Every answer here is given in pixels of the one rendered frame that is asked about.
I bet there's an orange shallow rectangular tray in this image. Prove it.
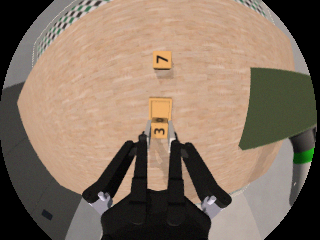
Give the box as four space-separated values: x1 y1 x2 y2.
149 97 172 120

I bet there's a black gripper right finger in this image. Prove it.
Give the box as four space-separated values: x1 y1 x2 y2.
166 120 232 226

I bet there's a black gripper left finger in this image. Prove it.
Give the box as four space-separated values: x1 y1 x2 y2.
82 120 152 225

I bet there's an orange cube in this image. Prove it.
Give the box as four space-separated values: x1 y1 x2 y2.
151 117 169 138
153 51 172 70

